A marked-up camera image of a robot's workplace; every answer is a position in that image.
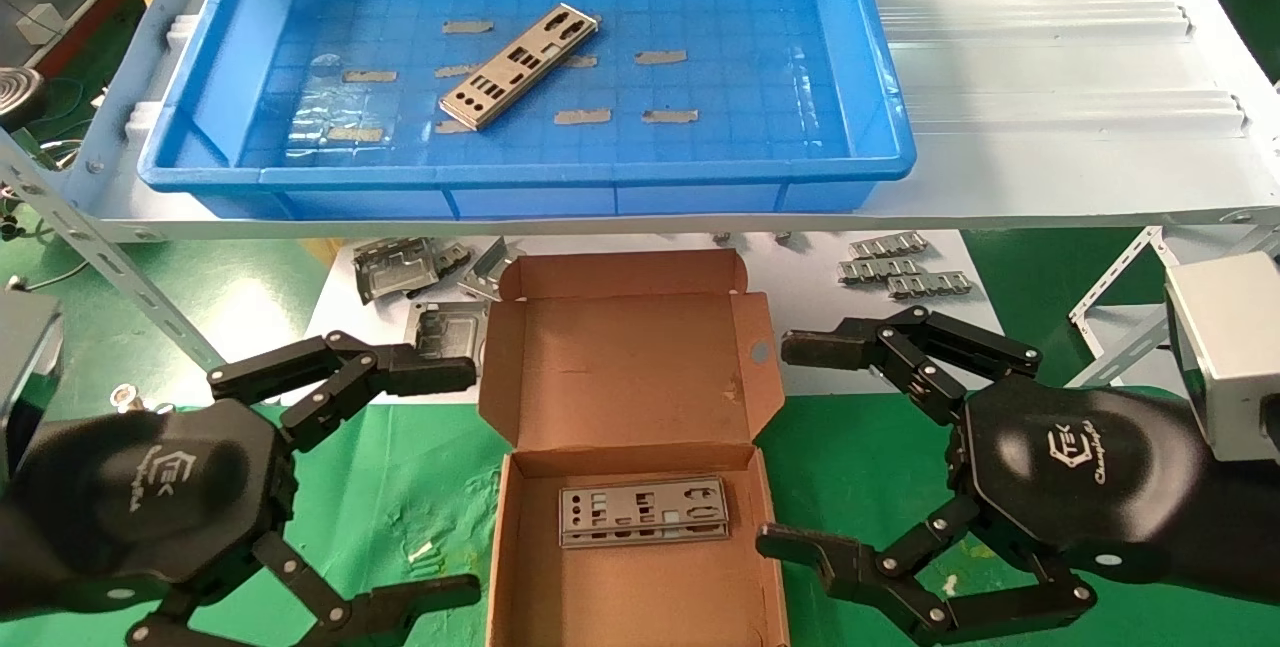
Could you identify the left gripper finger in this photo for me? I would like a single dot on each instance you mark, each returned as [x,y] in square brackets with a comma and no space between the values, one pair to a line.
[420,375]

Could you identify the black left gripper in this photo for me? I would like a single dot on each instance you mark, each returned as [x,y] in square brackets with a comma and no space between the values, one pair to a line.
[150,497]

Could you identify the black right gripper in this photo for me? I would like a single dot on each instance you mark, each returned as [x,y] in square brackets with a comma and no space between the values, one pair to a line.
[1080,477]

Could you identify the brown cardboard box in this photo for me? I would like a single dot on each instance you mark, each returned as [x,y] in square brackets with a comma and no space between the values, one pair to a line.
[620,377]

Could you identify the blue plastic tray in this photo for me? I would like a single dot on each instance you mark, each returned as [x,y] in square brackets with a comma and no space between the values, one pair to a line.
[700,167]

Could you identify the white socket box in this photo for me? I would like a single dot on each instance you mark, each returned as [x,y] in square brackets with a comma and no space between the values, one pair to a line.
[40,23]

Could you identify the green table cloth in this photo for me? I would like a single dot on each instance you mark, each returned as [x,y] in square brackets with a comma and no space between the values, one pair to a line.
[400,487]

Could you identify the bent silver metal plate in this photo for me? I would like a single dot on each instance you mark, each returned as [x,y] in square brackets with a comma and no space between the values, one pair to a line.
[487,272]

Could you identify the silver notched metal strip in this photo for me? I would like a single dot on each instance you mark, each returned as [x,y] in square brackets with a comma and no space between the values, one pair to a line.
[930,285]
[880,270]
[888,245]

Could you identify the dark grey IO shield plate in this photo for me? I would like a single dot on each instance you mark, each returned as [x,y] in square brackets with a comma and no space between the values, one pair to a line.
[640,510]

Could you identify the silver binder clip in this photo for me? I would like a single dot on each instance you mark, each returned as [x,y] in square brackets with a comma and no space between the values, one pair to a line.
[128,395]

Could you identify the white shelf board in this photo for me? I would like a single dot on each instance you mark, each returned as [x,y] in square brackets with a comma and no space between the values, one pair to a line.
[1000,177]

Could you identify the silver IO shield plate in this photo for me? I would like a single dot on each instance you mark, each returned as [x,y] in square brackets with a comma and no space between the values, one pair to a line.
[520,67]

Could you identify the black round stool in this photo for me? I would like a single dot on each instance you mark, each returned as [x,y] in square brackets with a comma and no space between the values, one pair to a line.
[18,95]

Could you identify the grey metal socket frame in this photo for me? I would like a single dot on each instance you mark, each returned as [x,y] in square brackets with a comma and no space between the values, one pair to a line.
[450,327]

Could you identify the grey stamped metal bracket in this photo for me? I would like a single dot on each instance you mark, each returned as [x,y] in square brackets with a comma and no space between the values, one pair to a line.
[395,272]

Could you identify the small grey metal bracket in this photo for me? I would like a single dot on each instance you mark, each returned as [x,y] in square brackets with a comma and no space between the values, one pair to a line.
[453,257]

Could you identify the white slotted shelf post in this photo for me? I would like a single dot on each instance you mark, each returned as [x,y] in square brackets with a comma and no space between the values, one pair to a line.
[100,252]
[1125,352]

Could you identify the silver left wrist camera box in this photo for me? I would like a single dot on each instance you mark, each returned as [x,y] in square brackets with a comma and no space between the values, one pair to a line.
[25,367]

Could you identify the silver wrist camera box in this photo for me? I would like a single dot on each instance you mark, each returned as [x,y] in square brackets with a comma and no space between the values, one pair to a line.
[25,367]
[1230,357]

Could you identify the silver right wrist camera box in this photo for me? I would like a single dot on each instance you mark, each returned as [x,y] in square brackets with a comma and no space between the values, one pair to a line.
[1230,357]

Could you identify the white shelf divider rail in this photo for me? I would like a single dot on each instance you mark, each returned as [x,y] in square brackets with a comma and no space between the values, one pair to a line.
[1040,22]
[1080,112]

